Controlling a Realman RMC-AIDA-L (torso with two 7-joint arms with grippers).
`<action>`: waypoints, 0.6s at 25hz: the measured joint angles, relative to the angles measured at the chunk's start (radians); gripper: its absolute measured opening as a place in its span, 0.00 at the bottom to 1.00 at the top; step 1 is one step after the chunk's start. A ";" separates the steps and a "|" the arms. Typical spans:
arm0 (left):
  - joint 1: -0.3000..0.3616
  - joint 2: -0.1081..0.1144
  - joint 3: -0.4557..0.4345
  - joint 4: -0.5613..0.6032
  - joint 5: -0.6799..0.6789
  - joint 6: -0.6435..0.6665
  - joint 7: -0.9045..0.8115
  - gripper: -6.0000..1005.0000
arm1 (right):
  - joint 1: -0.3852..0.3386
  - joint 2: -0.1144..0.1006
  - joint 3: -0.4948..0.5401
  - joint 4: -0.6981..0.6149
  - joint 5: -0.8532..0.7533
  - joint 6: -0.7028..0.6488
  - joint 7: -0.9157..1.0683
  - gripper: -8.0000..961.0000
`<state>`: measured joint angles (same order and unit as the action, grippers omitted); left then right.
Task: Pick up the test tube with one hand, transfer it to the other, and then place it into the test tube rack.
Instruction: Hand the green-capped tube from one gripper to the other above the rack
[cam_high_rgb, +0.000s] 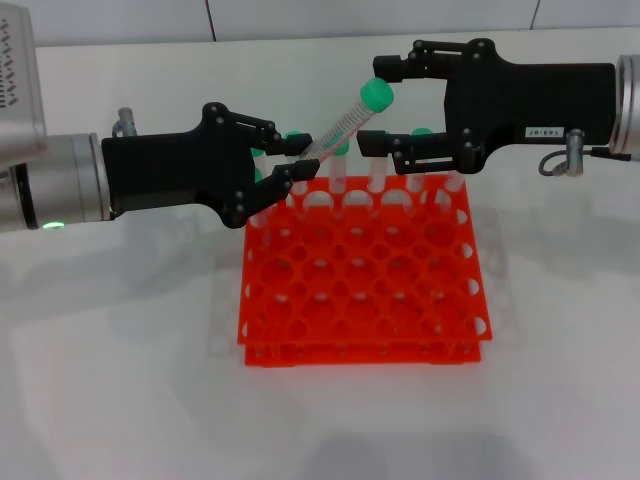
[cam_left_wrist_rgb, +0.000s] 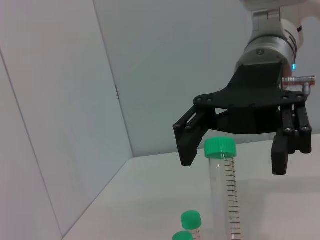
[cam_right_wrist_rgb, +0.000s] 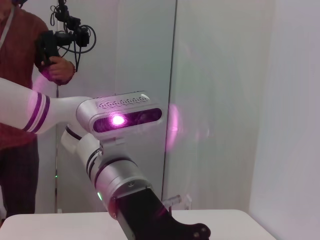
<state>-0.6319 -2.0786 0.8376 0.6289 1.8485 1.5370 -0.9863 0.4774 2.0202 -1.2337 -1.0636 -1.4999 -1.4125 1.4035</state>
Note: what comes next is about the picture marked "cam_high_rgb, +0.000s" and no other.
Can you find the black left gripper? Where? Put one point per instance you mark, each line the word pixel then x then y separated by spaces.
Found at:
pixel 175 170

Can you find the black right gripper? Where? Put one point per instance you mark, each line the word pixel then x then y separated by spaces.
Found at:
pixel 525 100

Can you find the green-capped clear test tube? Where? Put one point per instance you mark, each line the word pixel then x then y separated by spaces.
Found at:
pixel 257 154
pixel 261 225
pixel 376 96
pixel 422 131
pixel 452 187
pixel 379 175
pixel 296 136
pixel 339 170

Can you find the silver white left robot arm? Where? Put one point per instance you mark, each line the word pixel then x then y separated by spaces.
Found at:
pixel 50 180

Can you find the orange plastic test tube rack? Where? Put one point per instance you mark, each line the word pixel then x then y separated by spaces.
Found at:
pixel 360 280

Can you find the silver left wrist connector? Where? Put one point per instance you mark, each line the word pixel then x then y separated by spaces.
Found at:
pixel 125 120

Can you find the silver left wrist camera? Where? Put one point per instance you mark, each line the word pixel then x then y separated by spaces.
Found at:
pixel 20 75

